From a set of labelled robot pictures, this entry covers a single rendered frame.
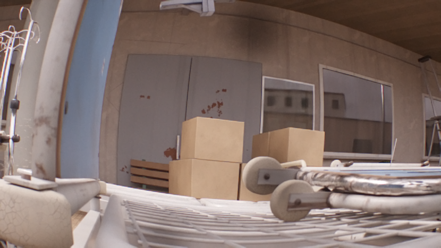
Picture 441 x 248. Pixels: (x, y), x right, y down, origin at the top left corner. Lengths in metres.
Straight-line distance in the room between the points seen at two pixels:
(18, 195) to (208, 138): 3.91
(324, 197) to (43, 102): 0.50
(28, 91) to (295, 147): 2.80
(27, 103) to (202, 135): 1.99
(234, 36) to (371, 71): 2.44
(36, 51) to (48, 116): 4.34
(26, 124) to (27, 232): 4.28
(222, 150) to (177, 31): 3.05
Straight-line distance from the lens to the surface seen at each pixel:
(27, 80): 4.53
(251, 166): 0.81
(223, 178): 4.11
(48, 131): 0.27
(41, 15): 4.75
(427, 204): 0.51
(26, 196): 0.19
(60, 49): 0.28
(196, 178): 4.04
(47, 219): 0.19
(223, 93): 6.70
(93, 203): 0.98
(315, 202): 0.68
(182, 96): 6.59
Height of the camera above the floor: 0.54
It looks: 7 degrees up
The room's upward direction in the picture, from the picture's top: 3 degrees clockwise
